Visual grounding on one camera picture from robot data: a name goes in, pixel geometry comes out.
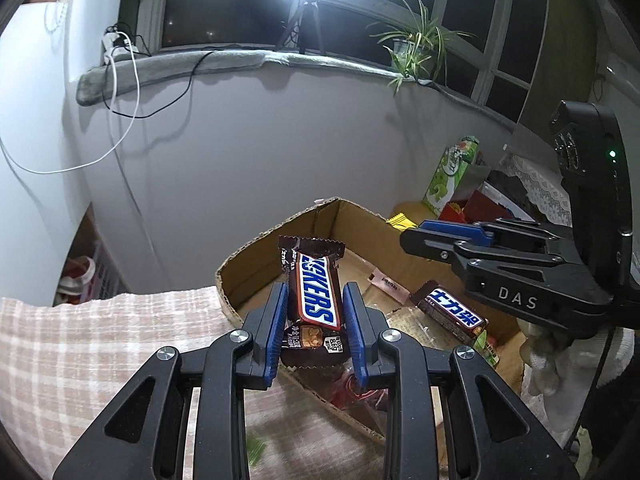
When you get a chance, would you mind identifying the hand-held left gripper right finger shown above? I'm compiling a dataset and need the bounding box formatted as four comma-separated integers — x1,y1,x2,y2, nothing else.
341,282,583,480

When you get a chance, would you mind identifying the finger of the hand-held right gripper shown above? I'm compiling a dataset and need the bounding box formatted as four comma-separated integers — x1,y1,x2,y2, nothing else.
399,217,556,262
452,239,583,275

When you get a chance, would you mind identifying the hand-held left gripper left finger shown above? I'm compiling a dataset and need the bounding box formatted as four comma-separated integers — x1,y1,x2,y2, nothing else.
52,282,290,480

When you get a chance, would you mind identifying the pink snack packet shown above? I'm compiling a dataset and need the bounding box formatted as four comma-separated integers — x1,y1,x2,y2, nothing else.
369,269,408,306

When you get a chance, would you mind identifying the brown chocolate bar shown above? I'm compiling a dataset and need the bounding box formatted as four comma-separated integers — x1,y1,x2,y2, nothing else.
278,235,347,371
410,280,490,346

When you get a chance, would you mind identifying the cardboard box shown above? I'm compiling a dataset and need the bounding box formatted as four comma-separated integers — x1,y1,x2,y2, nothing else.
216,197,531,441

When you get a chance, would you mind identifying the person's right hand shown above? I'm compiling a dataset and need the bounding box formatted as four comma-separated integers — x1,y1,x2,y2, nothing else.
517,317,636,426

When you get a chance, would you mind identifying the red box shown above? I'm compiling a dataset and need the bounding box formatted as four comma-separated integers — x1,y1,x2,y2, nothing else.
440,190,506,224

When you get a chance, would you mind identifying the yellow zigzag-edged packet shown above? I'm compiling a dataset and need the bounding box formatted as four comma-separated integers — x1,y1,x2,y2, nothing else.
387,212,419,234

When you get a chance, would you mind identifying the green drink carton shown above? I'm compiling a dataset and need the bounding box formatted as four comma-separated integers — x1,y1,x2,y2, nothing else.
422,135,484,216

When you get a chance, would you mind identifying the red candy packet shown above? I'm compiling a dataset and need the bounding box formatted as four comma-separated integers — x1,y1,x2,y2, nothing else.
327,367,391,411

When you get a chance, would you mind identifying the white lace cloth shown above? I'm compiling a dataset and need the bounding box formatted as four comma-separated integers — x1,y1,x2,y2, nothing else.
500,152,574,221

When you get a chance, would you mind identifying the small colourful packet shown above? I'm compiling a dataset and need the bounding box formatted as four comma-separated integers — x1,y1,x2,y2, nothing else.
472,332,501,368

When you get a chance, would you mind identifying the green candy packet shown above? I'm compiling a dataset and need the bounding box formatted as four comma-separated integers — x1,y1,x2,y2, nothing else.
245,435,269,467

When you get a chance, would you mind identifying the checked beige blanket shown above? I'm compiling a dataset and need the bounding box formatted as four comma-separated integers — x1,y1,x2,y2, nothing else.
0,285,386,480

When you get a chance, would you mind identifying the potted spider plant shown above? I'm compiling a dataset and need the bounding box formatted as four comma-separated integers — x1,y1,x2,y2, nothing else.
369,0,476,94

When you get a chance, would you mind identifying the red and white bag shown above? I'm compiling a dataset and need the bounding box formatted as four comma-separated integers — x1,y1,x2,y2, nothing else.
55,255,99,306

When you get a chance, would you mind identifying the black tripod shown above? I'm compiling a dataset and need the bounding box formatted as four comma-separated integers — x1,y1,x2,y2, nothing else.
274,0,327,56

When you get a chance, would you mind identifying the grey windowsill cloth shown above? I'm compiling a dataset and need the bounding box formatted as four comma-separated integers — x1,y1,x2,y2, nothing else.
75,50,521,127

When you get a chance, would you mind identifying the window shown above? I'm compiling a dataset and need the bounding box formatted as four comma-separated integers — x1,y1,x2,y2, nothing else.
120,0,551,126

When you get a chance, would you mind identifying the white power strip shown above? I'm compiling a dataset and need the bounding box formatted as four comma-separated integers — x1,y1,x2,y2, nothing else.
101,30,137,66

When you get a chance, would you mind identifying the black cable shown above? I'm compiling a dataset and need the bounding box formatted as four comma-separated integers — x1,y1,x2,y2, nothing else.
105,22,221,121

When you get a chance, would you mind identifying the white cable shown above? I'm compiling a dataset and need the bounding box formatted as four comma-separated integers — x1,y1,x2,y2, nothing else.
0,45,142,176

